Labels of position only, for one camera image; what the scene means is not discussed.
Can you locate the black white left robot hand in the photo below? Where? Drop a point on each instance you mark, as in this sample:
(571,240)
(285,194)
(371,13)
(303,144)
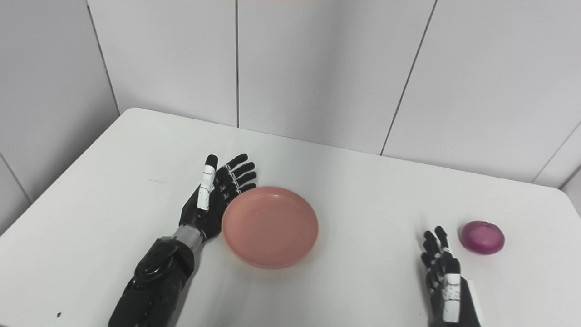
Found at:
(211,204)

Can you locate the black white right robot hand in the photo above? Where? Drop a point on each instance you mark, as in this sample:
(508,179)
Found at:
(447,290)

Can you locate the pink round plate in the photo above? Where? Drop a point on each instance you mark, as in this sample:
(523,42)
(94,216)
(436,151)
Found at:
(270,227)

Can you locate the purple onion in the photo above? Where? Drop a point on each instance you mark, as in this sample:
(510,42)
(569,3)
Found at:
(482,237)

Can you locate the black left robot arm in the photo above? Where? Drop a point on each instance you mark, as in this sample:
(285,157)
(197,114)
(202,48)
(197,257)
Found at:
(154,281)

